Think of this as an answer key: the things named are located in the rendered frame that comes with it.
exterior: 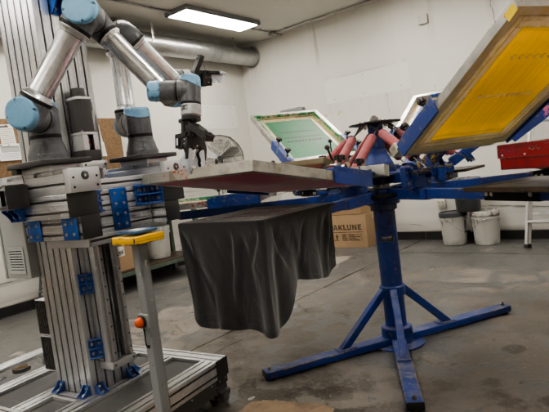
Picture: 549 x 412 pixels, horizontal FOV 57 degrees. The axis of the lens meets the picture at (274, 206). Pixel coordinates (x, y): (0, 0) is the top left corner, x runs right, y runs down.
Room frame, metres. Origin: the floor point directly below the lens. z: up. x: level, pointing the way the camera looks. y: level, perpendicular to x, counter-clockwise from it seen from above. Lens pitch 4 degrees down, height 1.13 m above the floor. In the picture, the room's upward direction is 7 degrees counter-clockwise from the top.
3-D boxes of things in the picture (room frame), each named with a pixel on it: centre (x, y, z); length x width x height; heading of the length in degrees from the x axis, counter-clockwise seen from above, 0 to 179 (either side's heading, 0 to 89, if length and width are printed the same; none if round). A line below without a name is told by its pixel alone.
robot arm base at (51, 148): (1.99, 0.85, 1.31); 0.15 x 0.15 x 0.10
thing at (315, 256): (1.94, -0.09, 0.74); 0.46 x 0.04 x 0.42; 141
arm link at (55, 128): (1.98, 0.85, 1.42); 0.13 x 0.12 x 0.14; 2
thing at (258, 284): (1.89, 0.22, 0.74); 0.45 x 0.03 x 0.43; 51
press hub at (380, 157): (2.93, -0.63, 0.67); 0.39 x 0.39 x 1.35
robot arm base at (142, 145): (2.41, 0.59, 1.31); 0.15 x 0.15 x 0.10
